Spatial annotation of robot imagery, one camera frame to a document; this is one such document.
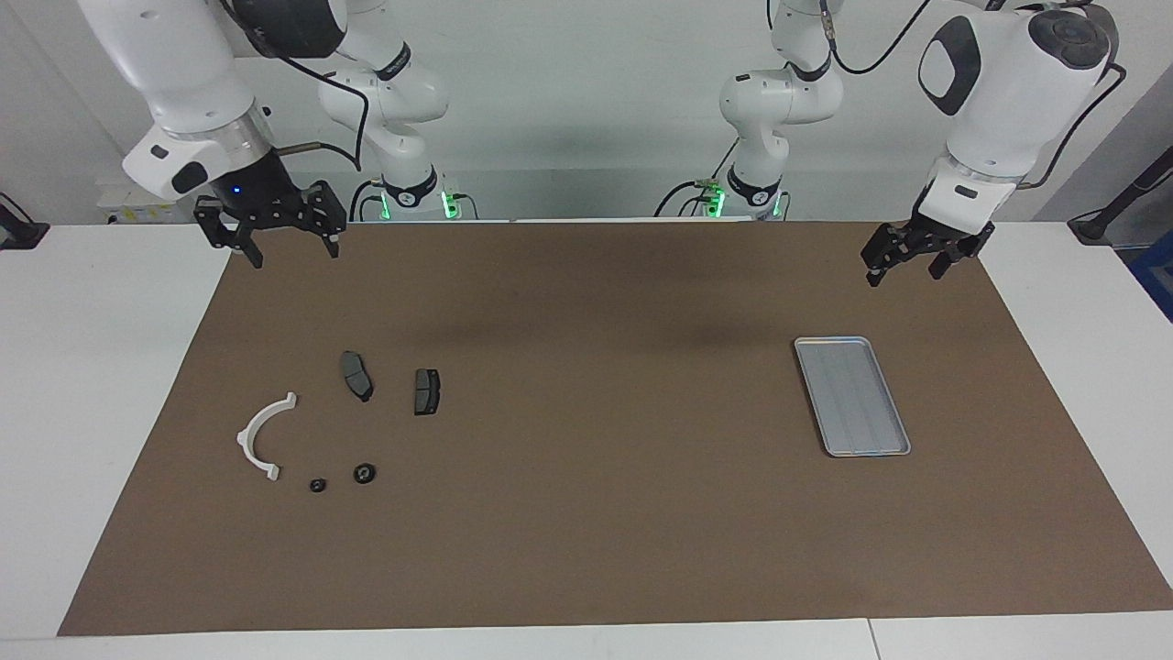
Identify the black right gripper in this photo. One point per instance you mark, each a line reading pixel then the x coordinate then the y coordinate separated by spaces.
pixel 257 183

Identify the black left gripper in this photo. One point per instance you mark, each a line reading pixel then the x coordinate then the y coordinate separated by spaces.
pixel 939 236

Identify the large black bearing gear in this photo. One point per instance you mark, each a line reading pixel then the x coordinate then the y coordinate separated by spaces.
pixel 364 473

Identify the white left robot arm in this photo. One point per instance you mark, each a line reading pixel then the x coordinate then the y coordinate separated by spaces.
pixel 1008 92

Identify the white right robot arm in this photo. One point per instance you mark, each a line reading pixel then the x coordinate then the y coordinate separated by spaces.
pixel 165 55

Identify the silver metal tray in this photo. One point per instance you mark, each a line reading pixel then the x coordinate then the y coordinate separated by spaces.
pixel 857 403

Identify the black angled stand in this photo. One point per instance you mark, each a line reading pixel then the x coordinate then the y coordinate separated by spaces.
pixel 1095 225

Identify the long dark brake pad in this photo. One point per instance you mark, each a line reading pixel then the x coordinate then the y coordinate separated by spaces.
pixel 356 376

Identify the blue crate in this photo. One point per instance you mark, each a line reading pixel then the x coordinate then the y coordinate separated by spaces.
pixel 1156 275

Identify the short dark brake pad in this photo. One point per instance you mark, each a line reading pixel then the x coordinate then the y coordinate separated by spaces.
pixel 426 391

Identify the brown table mat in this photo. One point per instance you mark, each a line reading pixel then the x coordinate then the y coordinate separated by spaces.
pixel 586 532

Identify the white wall socket box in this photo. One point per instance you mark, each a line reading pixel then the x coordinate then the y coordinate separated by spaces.
pixel 147 206

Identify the white semicircular bracket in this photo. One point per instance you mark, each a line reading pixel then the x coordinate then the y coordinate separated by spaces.
pixel 244 439

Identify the black clamp mount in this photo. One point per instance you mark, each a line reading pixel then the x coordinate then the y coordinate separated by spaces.
pixel 18 234

